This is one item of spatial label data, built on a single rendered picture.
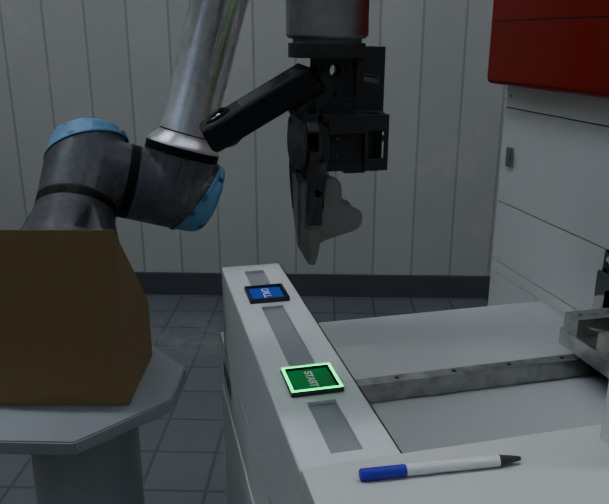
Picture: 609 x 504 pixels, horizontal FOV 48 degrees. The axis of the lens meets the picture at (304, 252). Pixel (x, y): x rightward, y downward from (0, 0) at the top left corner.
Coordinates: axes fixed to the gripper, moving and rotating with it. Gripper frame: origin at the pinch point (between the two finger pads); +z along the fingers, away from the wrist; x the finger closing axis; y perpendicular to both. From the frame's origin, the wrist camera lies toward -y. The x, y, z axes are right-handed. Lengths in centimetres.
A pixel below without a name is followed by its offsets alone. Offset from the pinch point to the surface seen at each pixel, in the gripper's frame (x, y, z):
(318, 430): -9.3, -0.8, 14.6
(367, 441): -12.1, 3.1, 14.5
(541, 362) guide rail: 17, 40, 26
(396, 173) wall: 252, 108, 46
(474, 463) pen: -19.1, 10.0, 13.2
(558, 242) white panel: 43, 59, 16
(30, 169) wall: 301, -70, 45
